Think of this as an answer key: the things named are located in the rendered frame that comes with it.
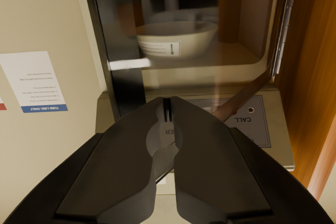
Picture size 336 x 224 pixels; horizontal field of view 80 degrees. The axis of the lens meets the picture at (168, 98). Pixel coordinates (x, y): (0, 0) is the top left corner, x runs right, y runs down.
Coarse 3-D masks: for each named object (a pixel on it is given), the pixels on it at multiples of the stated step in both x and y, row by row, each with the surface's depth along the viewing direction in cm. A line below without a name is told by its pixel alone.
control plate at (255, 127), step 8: (256, 96) 34; (248, 104) 34; (256, 104) 34; (240, 112) 34; (248, 112) 34; (256, 112) 34; (264, 112) 33; (232, 120) 33; (240, 120) 33; (248, 120) 33; (256, 120) 33; (264, 120) 33; (240, 128) 33; (248, 128) 33; (256, 128) 33; (264, 128) 33; (248, 136) 32; (256, 136) 32; (264, 136) 32; (264, 144) 32
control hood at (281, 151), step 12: (108, 96) 36; (264, 96) 34; (276, 96) 34; (96, 108) 36; (108, 108) 35; (264, 108) 34; (276, 108) 34; (96, 120) 35; (108, 120) 35; (276, 120) 33; (96, 132) 34; (276, 132) 32; (276, 144) 32; (288, 144) 32; (276, 156) 31; (288, 156) 31; (288, 168) 31
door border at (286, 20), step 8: (288, 0) 29; (88, 8) 10; (288, 8) 30; (288, 16) 30; (288, 24) 31; (280, 32) 30; (280, 40) 31; (280, 48) 32; (280, 56) 33; (112, 112) 12
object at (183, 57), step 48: (96, 0) 9; (144, 0) 11; (192, 0) 14; (240, 0) 19; (144, 48) 12; (192, 48) 15; (240, 48) 21; (144, 96) 13; (192, 96) 17; (240, 96) 25
